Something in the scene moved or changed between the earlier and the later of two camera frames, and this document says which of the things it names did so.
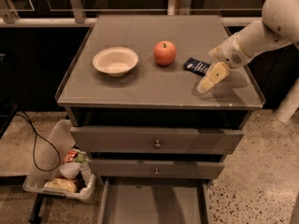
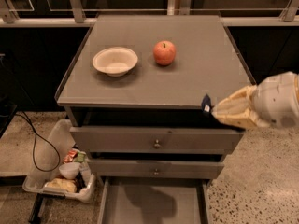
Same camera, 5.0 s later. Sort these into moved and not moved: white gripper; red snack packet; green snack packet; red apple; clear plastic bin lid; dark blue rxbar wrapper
Moved: white gripper; dark blue rxbar wrapper
Not moved: clear plastic bin lid; red snack packet; green snack packet; red apple
